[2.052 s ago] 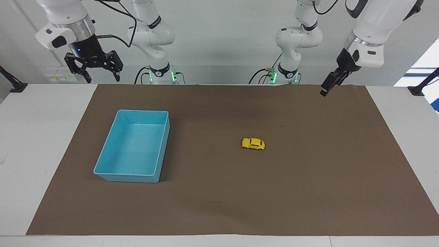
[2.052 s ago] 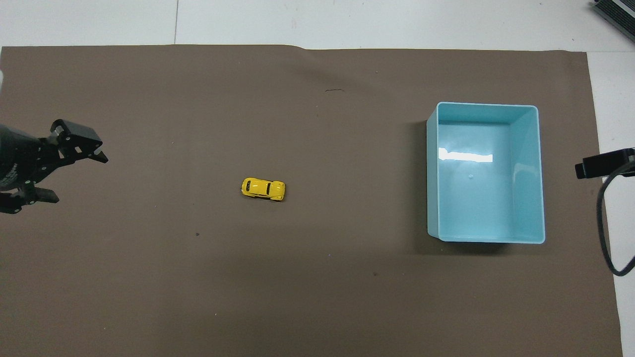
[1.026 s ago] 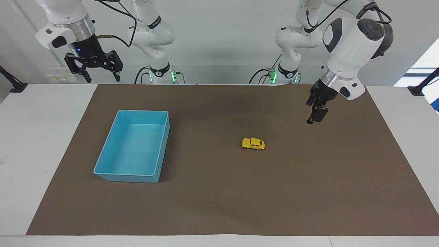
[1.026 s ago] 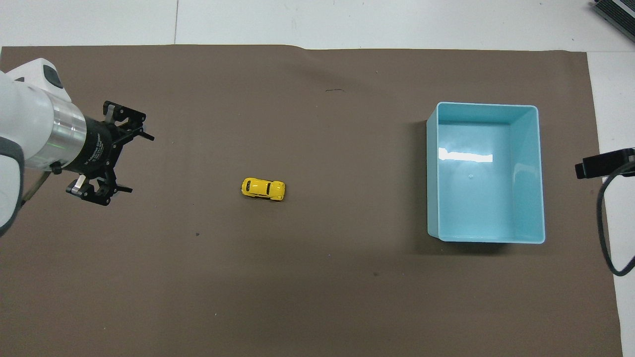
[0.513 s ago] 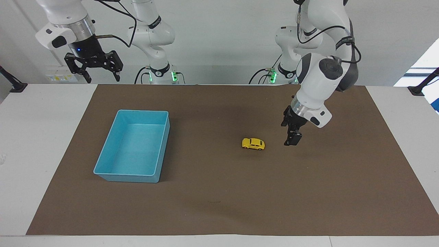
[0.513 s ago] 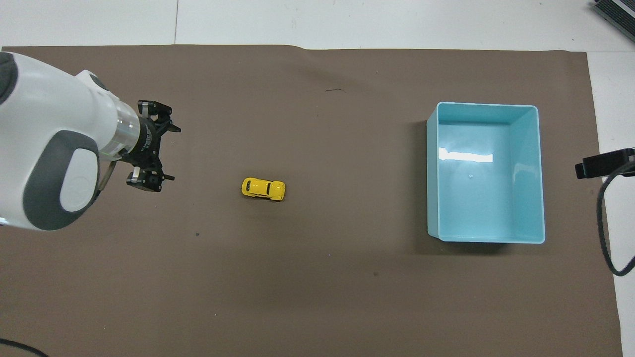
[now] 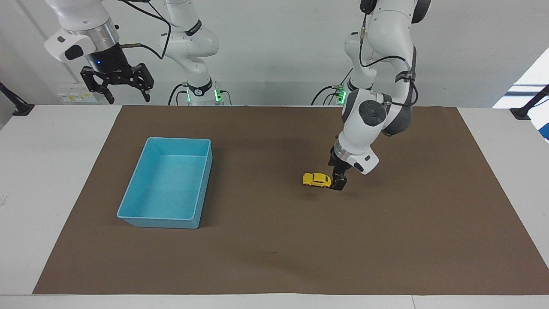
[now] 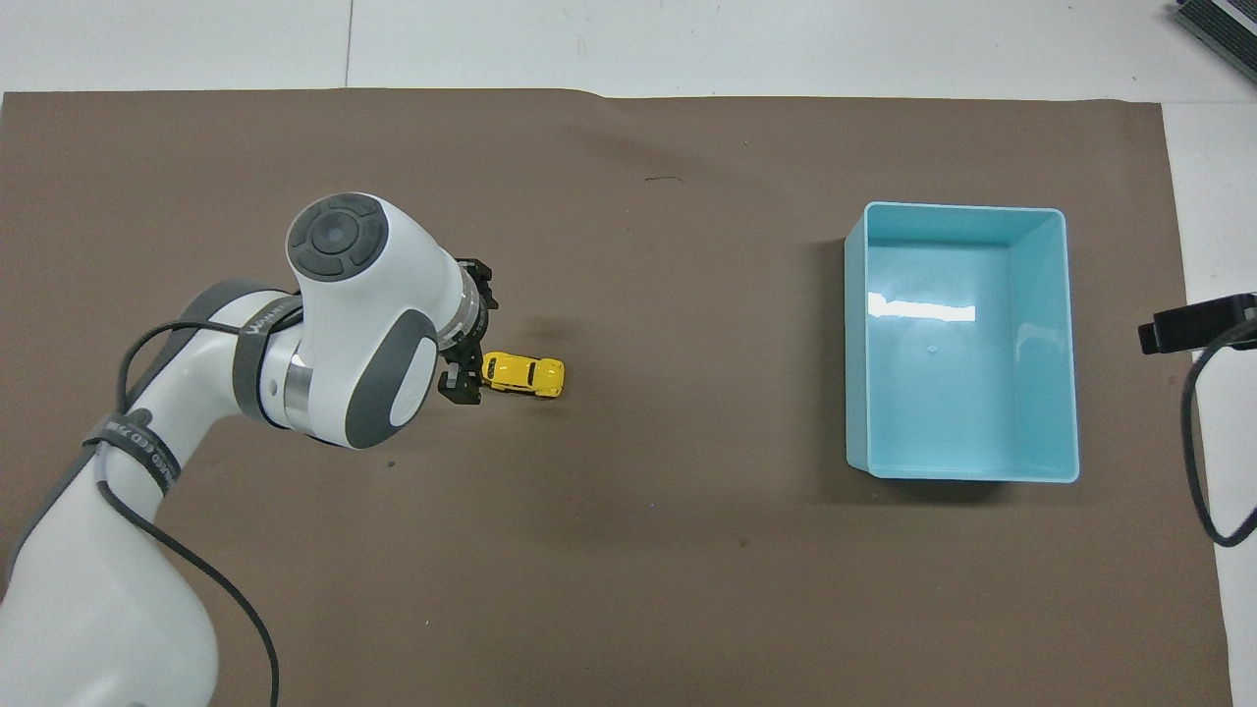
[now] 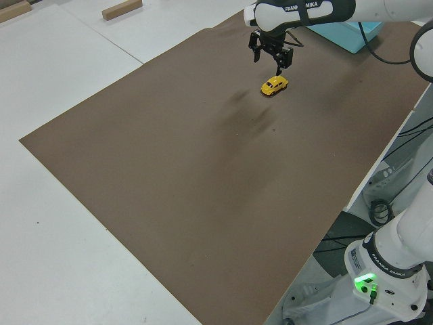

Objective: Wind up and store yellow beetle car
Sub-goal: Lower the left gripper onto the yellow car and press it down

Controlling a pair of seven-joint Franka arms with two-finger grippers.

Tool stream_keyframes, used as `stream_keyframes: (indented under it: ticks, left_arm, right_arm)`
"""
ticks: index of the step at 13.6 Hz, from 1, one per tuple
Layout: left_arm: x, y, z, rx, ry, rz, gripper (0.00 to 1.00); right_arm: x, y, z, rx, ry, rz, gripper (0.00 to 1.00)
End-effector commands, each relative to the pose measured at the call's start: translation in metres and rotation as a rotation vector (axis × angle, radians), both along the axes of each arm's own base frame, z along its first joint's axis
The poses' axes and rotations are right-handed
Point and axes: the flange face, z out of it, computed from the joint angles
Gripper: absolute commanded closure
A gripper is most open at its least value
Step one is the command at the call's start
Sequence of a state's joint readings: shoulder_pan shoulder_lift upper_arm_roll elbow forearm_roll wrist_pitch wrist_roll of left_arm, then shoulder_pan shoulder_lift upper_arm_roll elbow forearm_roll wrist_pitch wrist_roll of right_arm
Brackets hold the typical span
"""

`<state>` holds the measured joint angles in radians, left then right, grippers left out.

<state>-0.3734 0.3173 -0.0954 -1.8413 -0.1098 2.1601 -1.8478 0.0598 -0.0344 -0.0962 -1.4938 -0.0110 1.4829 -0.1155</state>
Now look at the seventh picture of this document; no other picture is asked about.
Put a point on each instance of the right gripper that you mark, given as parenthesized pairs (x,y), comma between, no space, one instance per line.
(107,58)

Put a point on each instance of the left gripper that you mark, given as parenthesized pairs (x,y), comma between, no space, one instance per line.
(336,164)

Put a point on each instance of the yellow toy beetle car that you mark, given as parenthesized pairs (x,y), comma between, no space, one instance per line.
(316,179)

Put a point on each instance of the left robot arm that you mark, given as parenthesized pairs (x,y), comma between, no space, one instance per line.
(364,124)

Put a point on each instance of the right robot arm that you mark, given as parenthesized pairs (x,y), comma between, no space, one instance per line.
(195,40)

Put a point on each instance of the black stand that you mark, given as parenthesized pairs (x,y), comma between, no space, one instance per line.
(19,107)
(525,109)

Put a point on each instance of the light blue plastic bin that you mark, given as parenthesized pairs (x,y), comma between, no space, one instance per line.
(167,184)

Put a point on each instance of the white wall socket strip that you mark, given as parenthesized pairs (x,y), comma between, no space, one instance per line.
(75,97)

